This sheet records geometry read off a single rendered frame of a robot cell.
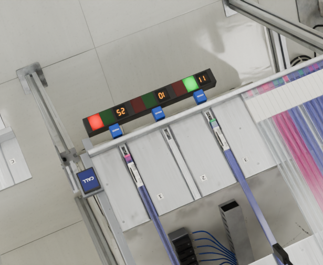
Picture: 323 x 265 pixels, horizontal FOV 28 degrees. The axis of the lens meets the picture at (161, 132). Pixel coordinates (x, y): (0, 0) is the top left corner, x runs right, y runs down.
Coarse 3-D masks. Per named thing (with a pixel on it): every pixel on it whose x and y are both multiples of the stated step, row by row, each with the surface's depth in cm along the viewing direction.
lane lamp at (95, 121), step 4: (92, 116) 157; (96, 116) 158; (92, 120) 157; (96, 120) 157; (100, 120) 157; (92, 124) 157; (96, 124) 157; (100, 124) 157; (92, 128) 156; (96, 128) 156
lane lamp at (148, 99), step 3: (150, 93) 160; (141, 96) 160; (144, 96) 160; (147, 96) 160; (150, 96) 160; (153, 96) 160; (144, 99) 159; (147, 99) 159; (150, 99) 159; (153, 99) 160; (144, 102) 159; (147, 102) 159; (150, 102) 159; (153, 102) 159; (156, 102) 159; (147, 105) 159; (150, 105) 159; (153, 105) 159; (147, 108) 159
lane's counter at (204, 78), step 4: (204, 72) 162; (196, 76) 162; (200, 76) 162; (204, 76) 162; (208, 76) 162; (200, 80) 162; (204, 80) 162; (208, 80) 162; (200, 84) 161; (204, 84) 161
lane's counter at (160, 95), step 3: (159, 90) 160; (162, 90) 160; (165, 90) 160; (156, 93) 160; (159, 93) 160; (162, 93) 160; (165, 93) 160; (168, 93) 160; (159, 96) 160; (162, 96) 160; (165, 96) 160; (168, 96) 160; (159, 99) 160; (162, 99) 160; (165, 99) 160; (159, 102) 159
